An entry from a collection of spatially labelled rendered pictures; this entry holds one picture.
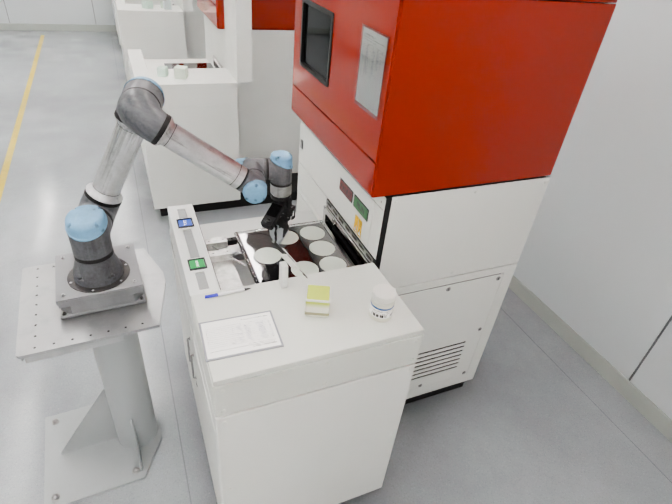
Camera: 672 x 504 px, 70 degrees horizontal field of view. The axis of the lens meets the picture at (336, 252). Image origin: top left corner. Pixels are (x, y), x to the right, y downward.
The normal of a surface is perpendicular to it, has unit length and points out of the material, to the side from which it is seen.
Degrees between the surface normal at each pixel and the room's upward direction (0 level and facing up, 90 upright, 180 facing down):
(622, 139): 90
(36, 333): 0
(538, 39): 90
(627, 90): 90
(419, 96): 90
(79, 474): 0
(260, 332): 0
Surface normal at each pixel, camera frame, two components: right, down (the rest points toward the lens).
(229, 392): 0.38, 0.56
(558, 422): 0.09, -0.81
